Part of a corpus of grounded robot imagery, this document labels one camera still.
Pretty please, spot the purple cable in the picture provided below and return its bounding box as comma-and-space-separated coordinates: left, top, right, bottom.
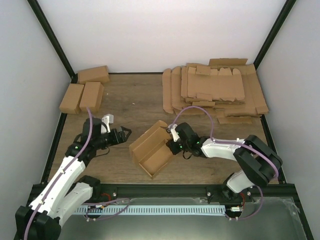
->
168, 105, 280, 222
25, 106, 131, 240

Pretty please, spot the stack of flat cardboard sheets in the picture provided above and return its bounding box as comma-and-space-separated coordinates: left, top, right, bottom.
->
162, 58, 269, 124

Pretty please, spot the light blue slotted cable duct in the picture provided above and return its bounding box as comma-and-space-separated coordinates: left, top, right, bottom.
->
73, 205, 226, 217

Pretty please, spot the cardboard box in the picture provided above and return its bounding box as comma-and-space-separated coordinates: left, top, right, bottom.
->
59, 83, 85, 115
78, 65, 110, 84
79, 82, 105, 113
129, 120, 173, 179

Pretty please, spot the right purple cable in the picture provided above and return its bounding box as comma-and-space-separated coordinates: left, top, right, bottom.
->
168, 105, 280, 222

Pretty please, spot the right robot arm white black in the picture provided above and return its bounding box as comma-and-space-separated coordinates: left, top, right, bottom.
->
166, 122, 283, 202

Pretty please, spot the left black corner post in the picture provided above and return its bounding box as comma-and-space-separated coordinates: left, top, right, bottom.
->
27, 0, 78, 83

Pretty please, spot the right black corner post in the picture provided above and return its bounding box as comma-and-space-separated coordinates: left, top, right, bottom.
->
253, 0, 297, 70

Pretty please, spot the black aluminium frame rail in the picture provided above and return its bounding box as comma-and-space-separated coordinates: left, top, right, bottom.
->
27, 183, 299, 204

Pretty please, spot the black corner post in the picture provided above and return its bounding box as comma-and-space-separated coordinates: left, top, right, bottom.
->
27, 0, 78, 83
253, 0, 297, 70

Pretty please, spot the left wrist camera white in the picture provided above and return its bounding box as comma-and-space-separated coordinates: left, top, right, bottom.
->
100, 114, 114, 134

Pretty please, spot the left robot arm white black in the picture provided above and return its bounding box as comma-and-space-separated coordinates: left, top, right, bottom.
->
15, 114, 132, 240

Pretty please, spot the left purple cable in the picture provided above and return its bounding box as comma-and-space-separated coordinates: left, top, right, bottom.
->
25, 106, 131, 240

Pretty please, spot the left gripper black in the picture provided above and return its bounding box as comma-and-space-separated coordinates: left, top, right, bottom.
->
95, 127, 133, 150

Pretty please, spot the folded cardboard box back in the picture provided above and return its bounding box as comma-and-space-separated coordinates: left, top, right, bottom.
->
78, 65, 110, 84

